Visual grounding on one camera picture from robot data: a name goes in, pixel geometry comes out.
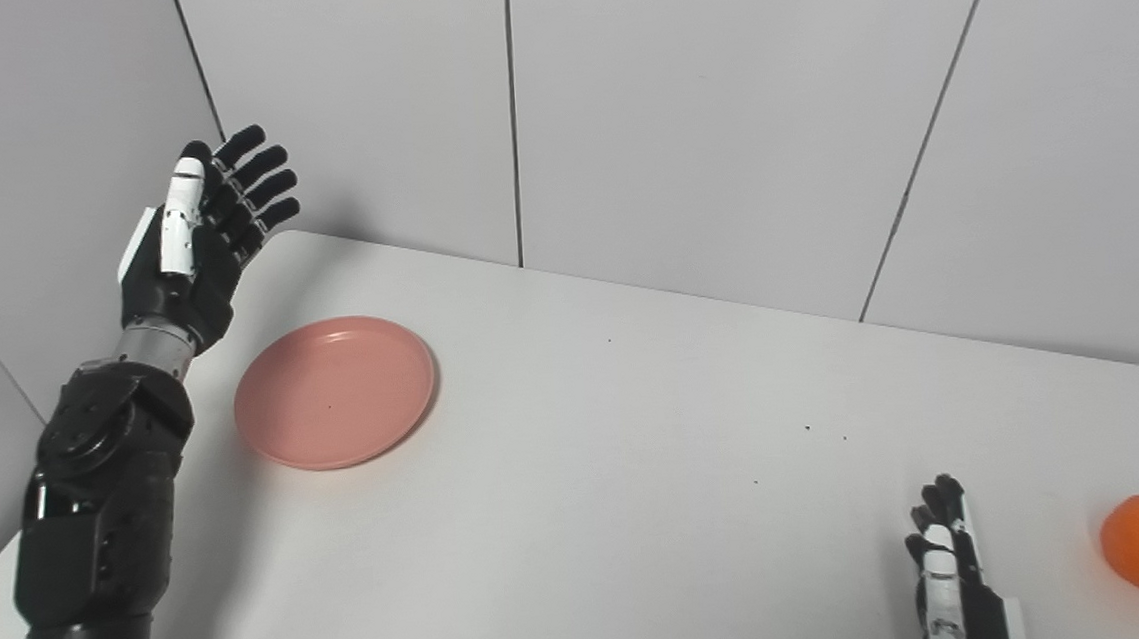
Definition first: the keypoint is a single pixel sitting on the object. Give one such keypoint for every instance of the pink round plate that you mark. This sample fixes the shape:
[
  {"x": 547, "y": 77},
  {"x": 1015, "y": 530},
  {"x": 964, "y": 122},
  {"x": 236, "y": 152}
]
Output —
[{"x": 334, "y": 393}]

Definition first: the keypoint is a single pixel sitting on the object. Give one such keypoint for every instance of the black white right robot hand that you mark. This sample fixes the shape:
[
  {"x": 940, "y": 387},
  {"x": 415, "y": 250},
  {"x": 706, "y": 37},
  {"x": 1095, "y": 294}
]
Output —
[{"x": 982, "y": 621}]

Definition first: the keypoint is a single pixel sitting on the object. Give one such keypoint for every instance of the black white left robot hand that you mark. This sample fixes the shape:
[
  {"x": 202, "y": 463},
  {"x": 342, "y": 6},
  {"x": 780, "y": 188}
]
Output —
[{"x": 201, "y": 275}]

